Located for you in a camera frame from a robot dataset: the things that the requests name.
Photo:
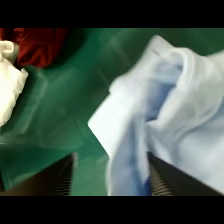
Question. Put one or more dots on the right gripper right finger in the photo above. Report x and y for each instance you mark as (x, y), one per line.
(176, 181)

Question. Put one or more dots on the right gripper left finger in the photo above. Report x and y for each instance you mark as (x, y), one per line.
(50, 178)

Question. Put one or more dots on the light blue shirt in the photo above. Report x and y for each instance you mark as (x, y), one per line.
(173, 116)

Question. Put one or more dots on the white garment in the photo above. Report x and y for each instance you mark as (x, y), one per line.
(8, 83)

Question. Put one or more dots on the red garment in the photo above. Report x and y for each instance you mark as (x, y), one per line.
(36, 45)

